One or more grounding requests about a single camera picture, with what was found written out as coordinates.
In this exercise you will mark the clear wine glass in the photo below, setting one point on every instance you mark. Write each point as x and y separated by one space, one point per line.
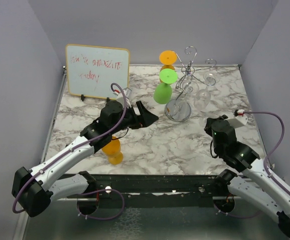
203 96

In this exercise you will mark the green plastic wine glass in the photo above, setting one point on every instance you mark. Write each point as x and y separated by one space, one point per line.
163 91

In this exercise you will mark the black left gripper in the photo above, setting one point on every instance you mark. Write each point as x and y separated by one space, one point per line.
146 118

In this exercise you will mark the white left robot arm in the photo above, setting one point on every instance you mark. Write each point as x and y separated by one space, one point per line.
34 189

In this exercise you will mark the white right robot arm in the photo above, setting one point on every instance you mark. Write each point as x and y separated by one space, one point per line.
253 180

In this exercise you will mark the clear tall glass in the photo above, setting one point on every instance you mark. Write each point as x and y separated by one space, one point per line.
181 109

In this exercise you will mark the yellow framed whiteboard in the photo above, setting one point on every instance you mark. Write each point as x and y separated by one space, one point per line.
92 69

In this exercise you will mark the clear short glass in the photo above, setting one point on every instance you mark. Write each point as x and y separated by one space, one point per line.
202 121

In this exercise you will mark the chrome wine glass rack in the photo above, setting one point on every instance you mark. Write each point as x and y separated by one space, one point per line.
189 71

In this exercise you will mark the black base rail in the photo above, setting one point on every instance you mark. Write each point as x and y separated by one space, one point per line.
153 191

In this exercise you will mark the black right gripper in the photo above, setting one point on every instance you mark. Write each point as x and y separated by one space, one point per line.
211 120

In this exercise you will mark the orange plastic glass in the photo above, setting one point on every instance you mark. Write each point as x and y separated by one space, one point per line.
113 151
168 58

